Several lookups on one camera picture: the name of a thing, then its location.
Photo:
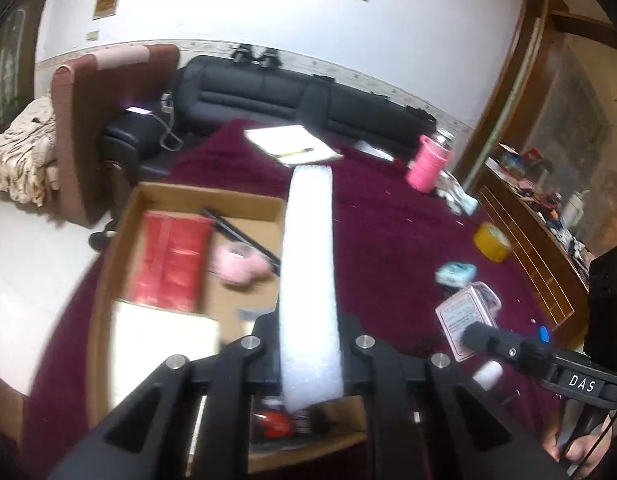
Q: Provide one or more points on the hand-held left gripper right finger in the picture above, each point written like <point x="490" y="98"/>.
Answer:
<point x="356" y="360"/>

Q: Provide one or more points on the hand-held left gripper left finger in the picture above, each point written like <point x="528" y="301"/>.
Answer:
<point x="266" y="360"/>

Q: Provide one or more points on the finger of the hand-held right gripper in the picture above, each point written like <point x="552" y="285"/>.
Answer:
<point x="498" y="345"/>

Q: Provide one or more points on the pink white card box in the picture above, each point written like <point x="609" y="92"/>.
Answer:
<point x="458" y="320"/>

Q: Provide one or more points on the white foam strip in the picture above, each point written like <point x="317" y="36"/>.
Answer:
<point x="308" y="285"/>

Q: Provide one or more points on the person's right hand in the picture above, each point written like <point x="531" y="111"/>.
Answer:
<point x="583" y="452"/>

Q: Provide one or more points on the white plastic cap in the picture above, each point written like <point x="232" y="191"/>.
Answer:
<point x="488" y="375"/>

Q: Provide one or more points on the blue battery pack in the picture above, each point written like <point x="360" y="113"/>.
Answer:
<point x="543" y="335"/>

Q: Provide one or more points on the red black small item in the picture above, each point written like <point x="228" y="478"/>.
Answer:
<point x="276" y="420"/>

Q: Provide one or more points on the teal tissue pack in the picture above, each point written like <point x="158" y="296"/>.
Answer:
<point x="456" y="274"/>

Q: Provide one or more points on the brown packing tape roll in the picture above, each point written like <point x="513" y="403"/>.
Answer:
<point x="493" y="247"/>

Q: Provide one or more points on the pink fluffy item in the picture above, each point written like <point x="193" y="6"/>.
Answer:
<point x="236" y="265"/>

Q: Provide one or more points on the white printed flat box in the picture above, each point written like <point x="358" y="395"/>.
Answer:
<point x="163" y="335"/>

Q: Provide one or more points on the white thermos jug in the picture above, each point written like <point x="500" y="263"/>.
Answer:
<point x="574" y="208"/>

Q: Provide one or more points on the wooden cabinet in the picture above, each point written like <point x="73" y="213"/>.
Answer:
<point x="523" y="240"/>

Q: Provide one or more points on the black pen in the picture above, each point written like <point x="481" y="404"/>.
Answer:
<point x="233" y="232"/>

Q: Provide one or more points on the red plastic packet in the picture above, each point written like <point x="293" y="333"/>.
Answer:
<point x="168" y="260"/>

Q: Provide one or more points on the maroon table cloth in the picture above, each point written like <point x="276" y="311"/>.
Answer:
<point x="388" y="220"/>

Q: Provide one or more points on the white teal packet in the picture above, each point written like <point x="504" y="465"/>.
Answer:
<point x="461" y="200"/>

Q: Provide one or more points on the colourful cardboard box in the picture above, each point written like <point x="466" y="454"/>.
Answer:
<point x="515" y="161"/>

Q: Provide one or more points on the pink knitted sleeve bottle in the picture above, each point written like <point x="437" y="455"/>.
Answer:
<point x="426" y="165"/>

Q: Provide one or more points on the black shoe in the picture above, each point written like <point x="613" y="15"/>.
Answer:
<point x="102" y="239"/>

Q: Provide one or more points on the yellow pen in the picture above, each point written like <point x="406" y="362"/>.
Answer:
<point x="296" y="152"/>

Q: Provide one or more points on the white notebook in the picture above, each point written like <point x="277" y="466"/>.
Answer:
<point x="283" y="137"/>

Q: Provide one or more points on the black leather sofa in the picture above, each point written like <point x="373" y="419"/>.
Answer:
<point x="248" y="95"/>

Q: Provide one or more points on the smartphone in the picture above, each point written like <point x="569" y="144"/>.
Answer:
<point x="138" y="110"/>

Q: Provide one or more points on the brown pink armchair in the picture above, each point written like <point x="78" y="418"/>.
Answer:
<point x="78" y="125"/>

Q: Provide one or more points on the black clamp device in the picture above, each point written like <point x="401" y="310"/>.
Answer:
<point x="243" y="55"/>
<point x="271" y="57"/>

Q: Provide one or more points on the beige printed blanket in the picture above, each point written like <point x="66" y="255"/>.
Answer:
<point x="23" y="150"/>

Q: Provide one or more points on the wooden glass door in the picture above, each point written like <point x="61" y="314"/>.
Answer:
<point x="11" y="60"/>

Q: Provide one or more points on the small wall plaque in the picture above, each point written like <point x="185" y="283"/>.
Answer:
<point x="92" y="35"/>

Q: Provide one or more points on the yellow wall plaque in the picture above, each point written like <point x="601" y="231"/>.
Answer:
<point x="107" y="4"/>

